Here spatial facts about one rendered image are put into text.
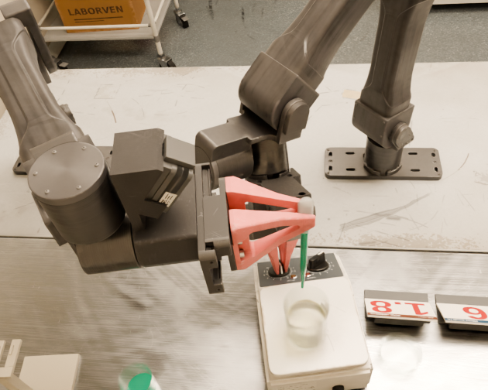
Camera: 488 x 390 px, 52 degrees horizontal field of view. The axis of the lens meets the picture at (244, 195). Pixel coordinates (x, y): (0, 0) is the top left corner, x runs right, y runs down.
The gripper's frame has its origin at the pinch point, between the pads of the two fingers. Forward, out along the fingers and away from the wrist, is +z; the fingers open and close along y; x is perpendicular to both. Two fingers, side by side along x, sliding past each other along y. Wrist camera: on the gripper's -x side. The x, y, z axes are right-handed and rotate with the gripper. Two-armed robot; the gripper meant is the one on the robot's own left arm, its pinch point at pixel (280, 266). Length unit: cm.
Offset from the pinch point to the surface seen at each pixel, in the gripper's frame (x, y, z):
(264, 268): 2.7, -1.7, 1.3
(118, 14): 214, -16, -41
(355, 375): -15.2, 4.0, 8.4
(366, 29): 204, 113, -15
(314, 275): -2.4, 4.1, 1.4
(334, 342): -13.2, 2.4, 4.4
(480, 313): -10.7, 24.3, 8.2
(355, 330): -12.7, 5.5, 3.9
